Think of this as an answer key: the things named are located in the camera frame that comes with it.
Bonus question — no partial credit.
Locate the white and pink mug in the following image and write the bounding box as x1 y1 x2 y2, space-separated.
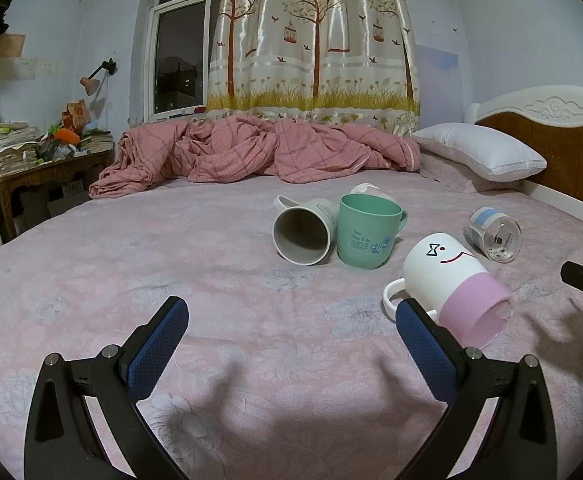
383 233 512 348

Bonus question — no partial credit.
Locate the clear glass blue band cup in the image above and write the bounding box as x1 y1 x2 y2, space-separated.
466 207 523 263

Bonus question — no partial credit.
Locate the small pink white cup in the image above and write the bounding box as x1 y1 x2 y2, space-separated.
350 183 398 204

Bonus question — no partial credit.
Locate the white and brown headboard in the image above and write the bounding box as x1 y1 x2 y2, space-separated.
465 84 583 221

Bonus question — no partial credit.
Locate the pink pillow under white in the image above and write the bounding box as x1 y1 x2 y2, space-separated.
419 152 523 194

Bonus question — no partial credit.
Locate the green plastic mug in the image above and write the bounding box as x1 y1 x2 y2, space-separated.
337 193 407 270

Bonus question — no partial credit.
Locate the pink floral bed sheet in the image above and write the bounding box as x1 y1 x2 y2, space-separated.
0 171 583 479

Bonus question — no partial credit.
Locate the dark wooden desk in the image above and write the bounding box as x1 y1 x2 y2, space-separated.
0 150 115 243

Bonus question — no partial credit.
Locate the grey ceramic mug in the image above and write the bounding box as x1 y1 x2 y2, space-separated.
272 195 338 266

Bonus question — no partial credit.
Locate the stack of papers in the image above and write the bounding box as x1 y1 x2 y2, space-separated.
0 124 41 179

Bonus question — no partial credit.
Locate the orange toy on desk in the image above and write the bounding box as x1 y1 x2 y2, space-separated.
54 128 81 145

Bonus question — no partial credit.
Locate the pink plaid blanket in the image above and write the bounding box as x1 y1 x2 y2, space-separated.
89 114 421 200

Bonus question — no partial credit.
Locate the tree print curtain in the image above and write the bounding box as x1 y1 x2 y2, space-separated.
207 0 421 136

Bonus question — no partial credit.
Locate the white framed window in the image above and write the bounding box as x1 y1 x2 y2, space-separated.
145 0 221 120

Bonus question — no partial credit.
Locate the pink wall lamp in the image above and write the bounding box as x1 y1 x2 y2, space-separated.
79 58 117 96

